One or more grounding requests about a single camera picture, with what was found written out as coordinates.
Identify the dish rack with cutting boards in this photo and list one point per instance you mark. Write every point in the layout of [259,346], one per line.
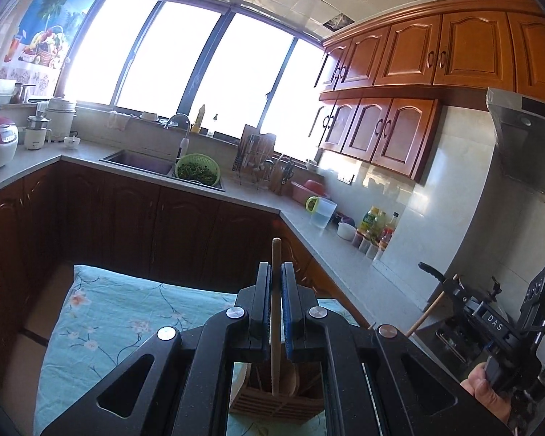
[254,154]

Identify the large kitchen window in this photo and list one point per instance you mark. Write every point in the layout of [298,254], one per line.
[181,63]

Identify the kitchen sink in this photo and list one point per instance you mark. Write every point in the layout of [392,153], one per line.
[136,161]

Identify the green colander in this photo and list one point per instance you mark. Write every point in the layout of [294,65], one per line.
[197,170]

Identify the wooden wall cabinets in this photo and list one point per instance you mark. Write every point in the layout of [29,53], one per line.
[436,77]

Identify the small white electric steamer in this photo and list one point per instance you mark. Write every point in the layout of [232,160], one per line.
[37,134]

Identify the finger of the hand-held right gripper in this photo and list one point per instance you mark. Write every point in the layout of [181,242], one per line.
[456,293]

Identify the wooden utensil holder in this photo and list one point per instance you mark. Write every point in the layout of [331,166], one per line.
[272,406]

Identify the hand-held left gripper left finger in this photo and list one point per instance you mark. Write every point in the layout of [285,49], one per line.
[267,318]

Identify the bamboo chopstick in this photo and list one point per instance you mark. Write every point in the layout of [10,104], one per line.
[276,281]

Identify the red bowl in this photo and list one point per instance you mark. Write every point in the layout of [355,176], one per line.
[308,190]

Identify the row of spice jars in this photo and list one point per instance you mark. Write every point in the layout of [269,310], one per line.
[368,247]

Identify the white rag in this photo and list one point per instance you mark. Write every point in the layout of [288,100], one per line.
[119,120]

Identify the paper towel roll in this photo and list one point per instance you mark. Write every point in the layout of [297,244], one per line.
[4,91]

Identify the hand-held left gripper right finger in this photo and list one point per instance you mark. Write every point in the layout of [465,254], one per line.
[287,309]

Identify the wooden chopstick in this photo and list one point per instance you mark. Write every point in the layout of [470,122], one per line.
[424,315]

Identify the small white bowl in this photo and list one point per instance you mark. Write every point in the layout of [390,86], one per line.
[72,142]

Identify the dark wooden base cabinets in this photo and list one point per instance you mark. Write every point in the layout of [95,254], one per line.
[118,227]

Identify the small white box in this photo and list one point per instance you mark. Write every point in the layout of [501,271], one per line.
[149,116]

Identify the gas stove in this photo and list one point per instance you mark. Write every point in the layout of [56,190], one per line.
[445,349]

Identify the fruit and palm wall poster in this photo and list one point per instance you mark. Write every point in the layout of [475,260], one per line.
[50,22]

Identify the person's right hand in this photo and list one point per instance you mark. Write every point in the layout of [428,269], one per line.
[488,395]

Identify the yellow cooking oil bottle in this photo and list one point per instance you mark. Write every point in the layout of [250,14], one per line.
[369,221]

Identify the large white cooker pot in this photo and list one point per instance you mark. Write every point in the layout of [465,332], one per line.
[60,116]

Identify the turquoise floral tablecloth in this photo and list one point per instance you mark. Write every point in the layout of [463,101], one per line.
[118,318]

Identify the chrome kitchen faucet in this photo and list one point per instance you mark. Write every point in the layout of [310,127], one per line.
[184,120]

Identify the steel range hood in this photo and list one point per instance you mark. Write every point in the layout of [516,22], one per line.
[527,145]

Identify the grey kitchen countertop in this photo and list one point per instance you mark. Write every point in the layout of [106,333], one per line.
[263,202]

